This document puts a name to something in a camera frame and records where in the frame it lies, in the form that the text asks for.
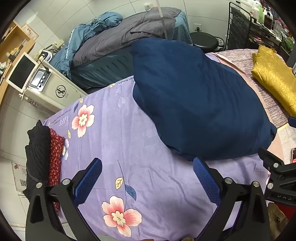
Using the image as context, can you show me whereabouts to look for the dark teal bed cover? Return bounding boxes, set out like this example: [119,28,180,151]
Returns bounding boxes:
[70,47,134,90]

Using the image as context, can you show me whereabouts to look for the white framed tablet screen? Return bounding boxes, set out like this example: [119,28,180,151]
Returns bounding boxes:
[6,52,37,91]

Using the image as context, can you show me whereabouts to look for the purple floral bedsheet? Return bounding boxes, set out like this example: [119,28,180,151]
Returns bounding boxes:
[43,75,274,241]

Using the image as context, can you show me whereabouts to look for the light teal sheet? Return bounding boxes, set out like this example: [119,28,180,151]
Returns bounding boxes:
[171,10,193,45]

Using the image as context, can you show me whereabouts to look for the paper notice sheet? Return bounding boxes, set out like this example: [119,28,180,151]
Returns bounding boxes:
[11,162,28,192]

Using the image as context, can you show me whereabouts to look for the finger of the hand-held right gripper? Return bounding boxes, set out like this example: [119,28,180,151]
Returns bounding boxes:
[258,148,296,178]
[265,177,296,205]

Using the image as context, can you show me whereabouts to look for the navy blue jacket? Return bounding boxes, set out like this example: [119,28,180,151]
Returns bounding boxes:
[129,38,277,161]

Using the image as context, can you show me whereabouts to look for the pink knit blanket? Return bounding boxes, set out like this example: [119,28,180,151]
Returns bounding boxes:
[205,49,296,167]

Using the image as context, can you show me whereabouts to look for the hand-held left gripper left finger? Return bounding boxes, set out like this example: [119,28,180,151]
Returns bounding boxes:
[25,158,103,241]

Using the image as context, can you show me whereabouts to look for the black metal rack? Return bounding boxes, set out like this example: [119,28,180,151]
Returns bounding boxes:
[225,1,296,63]

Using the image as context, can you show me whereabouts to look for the white device cabinet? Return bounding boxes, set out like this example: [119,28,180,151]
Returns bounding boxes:
[18,47,88,112]

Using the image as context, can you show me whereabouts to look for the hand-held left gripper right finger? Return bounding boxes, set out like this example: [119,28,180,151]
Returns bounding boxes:
[193,157,271,241]

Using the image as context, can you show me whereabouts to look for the wooden shelf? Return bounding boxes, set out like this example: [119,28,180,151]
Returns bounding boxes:
[0,20,36,105]

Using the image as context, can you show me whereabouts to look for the red floral folded cloth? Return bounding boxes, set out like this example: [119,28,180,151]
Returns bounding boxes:
[47,128,66,214]

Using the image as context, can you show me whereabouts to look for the teal blue jacket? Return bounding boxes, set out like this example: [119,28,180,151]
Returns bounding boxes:
[50,11,123,79]

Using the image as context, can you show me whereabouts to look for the gold crinkled cloth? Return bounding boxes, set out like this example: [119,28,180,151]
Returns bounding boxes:
[251,45,296,117]

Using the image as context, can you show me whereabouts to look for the grey quilt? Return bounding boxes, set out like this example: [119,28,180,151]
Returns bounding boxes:
[72,7,182,67]

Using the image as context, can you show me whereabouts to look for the black folded cloth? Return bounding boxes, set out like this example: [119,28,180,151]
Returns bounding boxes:
[23,120,51,201]

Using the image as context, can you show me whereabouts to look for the white pole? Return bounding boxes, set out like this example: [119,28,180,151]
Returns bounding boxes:
[156,0,168,39]

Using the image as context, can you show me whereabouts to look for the black round stool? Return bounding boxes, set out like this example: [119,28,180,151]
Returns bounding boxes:
[189,32,219,53]

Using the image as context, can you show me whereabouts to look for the row of bottles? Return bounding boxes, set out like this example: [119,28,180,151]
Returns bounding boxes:
[238,0,296,35]

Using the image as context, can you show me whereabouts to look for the framed wall notice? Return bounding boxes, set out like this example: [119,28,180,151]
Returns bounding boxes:
[22,23,39,40]

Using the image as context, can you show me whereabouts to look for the white device handpiece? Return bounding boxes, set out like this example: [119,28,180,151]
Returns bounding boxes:
[37,49,55,62]

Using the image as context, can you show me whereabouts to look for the khaki cloth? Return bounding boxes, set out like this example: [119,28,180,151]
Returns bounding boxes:
[266,202,294,241]

